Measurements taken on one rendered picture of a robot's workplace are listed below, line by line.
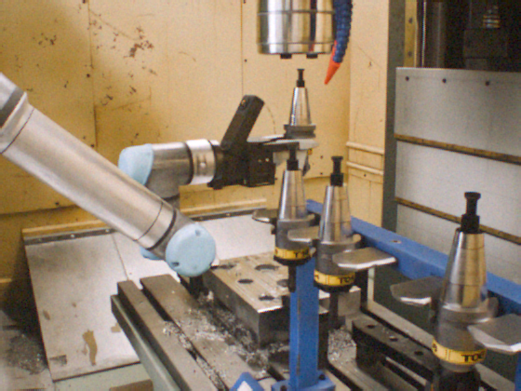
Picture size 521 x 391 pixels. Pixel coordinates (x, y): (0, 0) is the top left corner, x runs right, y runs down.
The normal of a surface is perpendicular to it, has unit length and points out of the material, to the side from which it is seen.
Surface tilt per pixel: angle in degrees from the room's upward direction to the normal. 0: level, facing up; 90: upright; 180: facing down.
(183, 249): 91
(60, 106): 90
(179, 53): 90
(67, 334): 24
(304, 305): 90
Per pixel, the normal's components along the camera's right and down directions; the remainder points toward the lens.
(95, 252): 0.17, -0.81
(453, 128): -0.90, 0.11
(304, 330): 0.44, 0.20
